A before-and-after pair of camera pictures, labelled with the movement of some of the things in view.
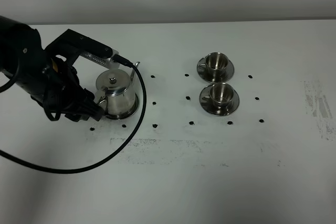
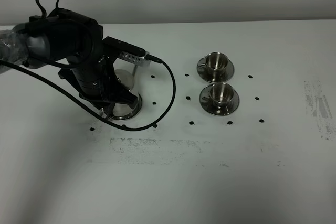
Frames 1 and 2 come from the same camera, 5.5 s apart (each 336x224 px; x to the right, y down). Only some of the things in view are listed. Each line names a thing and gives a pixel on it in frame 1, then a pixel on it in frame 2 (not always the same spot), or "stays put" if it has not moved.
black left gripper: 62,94 to 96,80
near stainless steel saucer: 218,109 stays put
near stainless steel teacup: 221,94 stays put
